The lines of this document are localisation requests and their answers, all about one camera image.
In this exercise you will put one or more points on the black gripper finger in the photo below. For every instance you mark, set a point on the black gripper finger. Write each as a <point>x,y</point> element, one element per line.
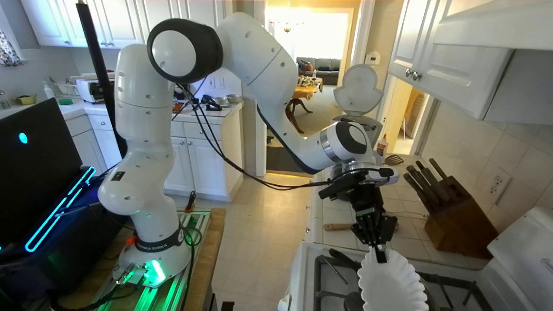
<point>389,230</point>
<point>365,233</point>

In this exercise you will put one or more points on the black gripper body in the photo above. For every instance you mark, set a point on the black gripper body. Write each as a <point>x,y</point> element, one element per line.
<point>368,209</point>

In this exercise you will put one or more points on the white fluted paper bowl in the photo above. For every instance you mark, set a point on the white fluted paper bowl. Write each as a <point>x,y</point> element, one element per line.
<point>391,287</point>

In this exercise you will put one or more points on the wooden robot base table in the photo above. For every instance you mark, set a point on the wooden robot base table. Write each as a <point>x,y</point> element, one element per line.
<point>201,259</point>

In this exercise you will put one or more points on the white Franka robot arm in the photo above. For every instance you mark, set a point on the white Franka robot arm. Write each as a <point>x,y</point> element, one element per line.
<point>144,173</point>

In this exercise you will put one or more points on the black stove grate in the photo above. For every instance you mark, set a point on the black stove grate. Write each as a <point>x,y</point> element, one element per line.
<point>330,276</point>

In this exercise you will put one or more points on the wooden knife block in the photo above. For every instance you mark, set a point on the wooden knife block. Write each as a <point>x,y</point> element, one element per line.
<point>460,224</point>

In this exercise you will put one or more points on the white drip coffee maker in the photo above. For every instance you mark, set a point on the white drip coffee maker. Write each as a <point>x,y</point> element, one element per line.
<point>358,86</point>

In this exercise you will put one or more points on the white gas stove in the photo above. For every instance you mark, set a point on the white gas stove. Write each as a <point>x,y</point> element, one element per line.
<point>520,259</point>

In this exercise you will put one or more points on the yellow wooden table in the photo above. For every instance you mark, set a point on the yellow wooden table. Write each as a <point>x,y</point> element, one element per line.
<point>308,86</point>

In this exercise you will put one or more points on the dark sofa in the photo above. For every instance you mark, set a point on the dark sofa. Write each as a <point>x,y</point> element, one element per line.
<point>325,69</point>

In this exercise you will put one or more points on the white base cabinet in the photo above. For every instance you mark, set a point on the white base cabinet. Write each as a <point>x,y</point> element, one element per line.
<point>208,161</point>

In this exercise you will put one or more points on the white upper cabinet with knobs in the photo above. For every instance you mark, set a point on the white upper cabinet with knobs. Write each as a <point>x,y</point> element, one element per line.
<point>412,40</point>

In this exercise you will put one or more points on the white upper cabinets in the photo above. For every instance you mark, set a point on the white upper cabinets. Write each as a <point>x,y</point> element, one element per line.
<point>477,62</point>

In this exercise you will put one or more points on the black hand tool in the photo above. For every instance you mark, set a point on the black hand tool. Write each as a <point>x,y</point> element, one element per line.
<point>209,104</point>

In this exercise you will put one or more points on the white countertop appliance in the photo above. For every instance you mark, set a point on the white countertop appliance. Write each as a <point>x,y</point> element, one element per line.
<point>88,86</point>

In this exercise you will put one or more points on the black tripod pole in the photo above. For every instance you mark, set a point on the black tripod pole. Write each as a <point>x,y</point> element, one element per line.
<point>97,57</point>

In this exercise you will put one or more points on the black laptop with blue light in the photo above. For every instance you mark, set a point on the black laptop with blue light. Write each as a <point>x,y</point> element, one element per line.
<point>35,178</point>

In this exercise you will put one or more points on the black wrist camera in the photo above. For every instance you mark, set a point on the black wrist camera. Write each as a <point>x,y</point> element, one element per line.
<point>356,180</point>

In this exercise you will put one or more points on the white wall thermostat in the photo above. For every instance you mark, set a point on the white wall thermostat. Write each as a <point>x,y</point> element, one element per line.
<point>374,57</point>

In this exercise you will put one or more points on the white panelled wall cabinets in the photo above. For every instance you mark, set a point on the white panelled wall cabinets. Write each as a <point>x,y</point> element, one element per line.
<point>57,19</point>

